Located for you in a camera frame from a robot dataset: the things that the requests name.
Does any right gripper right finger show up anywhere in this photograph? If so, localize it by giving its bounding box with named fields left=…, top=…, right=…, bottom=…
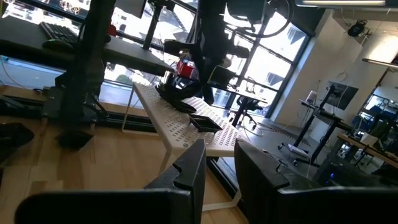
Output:
left=234, top=139, right=398, bottom=224

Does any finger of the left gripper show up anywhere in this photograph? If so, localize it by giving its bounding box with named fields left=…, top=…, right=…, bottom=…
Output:
left=198, top=62, right=208, bottom=103
left=207, top=62, right=218, bottom=106

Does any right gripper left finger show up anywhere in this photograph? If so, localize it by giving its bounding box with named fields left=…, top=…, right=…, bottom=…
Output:
left=14, top=139, right=208, bottom=224

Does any black teardrop mini plate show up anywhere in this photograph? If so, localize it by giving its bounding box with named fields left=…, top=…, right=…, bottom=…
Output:
left=161, top=98, right=198, bottom=114

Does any black square mini plate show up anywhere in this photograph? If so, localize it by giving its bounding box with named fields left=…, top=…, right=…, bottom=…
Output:
left=188, top=113, right=223, bottom=134
left=55, top=129, right=94, bottom=150

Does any red box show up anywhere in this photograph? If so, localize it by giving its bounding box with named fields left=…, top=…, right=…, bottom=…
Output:
left=175, top=59, right=197, bottom=78

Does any black office chair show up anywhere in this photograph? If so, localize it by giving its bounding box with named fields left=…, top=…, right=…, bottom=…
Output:
left=228, top=95, right=265, bottom=130

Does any white perforated metal shelf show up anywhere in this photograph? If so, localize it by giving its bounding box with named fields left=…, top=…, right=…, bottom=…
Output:
left=121, top=81, right=245, bottom=212

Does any grey desk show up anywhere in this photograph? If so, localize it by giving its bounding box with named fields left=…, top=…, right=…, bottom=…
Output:
left=0, top=15, right=175, bottom=77

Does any black standing desk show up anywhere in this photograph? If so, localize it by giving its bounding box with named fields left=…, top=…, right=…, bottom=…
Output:
left=278, top=83, right=352, bottom=167

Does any black computer mouse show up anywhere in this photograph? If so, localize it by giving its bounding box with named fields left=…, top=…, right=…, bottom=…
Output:
left=42, top=39, right=75, bottom=53

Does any black keyboard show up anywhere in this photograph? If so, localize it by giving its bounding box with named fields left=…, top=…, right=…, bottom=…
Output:
left=39, top=21, right=80, bottom=44

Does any dark wall screen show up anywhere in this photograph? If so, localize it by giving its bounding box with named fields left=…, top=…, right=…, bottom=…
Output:
left=325, top=81, right=359, bottom=110

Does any black hanging ceiling camera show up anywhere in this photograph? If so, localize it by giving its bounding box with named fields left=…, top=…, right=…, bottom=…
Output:
left=347, top=19, right=369, bottom=38

